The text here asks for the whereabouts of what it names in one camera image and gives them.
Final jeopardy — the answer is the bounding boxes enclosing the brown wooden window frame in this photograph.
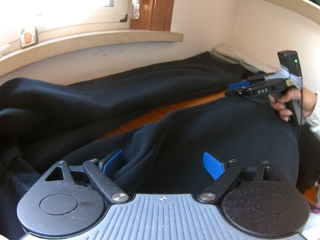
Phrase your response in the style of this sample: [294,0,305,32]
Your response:
[130,0,174,31]

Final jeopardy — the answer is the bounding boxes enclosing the black Nike sweatpants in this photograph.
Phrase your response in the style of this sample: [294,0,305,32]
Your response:
[1,52,299,239]

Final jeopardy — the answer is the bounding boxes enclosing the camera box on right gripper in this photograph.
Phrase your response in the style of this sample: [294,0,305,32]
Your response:
[277,50,303,90]

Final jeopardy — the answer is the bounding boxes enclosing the person's right hand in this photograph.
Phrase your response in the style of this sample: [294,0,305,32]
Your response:
[268,87,317,122]

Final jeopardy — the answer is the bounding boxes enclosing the clear blind pull handle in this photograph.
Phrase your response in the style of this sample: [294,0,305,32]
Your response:
[130,0,140,20]

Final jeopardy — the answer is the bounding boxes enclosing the small orange picture carton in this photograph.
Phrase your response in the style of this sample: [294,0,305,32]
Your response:
[20,27,37,48]

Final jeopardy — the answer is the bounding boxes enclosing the white patterned folded cloth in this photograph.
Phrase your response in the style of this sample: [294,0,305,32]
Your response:
[212,45,280,73]

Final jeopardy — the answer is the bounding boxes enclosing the grey folded garment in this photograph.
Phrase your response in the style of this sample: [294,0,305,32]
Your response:
[210,51,259,74]

